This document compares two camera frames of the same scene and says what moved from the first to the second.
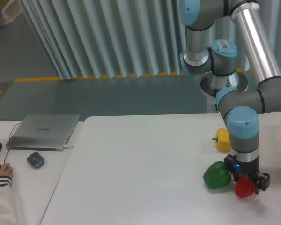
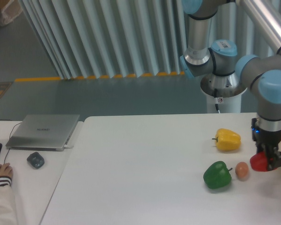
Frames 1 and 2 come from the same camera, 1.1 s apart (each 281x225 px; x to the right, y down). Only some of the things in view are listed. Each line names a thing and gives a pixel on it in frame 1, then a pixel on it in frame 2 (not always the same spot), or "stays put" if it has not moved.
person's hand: (3, 169) stays put
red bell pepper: (244, 187) -> (259, 161)
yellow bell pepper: (223, 139) stays put
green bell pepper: (217, 176) stays put
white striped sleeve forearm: (3, 206) stays put
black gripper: (250, 168) -> (267, 141)
